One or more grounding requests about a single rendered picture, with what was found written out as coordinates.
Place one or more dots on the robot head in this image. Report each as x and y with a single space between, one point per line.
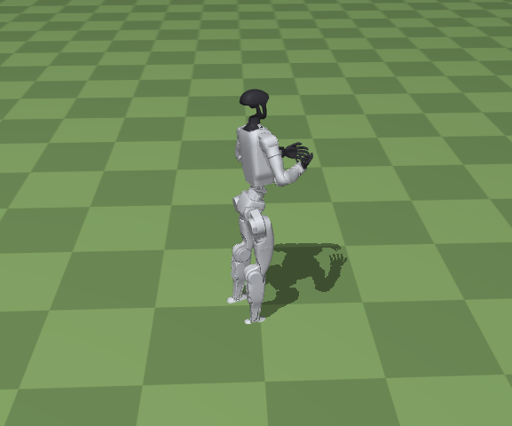
254 98

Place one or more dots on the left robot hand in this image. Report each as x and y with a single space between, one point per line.
292 152

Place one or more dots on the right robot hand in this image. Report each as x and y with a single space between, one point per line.
306 161

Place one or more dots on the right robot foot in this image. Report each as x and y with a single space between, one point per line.
262 318

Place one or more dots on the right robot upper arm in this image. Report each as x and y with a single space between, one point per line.
270 146

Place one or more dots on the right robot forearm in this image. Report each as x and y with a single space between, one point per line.
292 174

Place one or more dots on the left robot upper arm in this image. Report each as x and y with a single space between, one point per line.
237 148

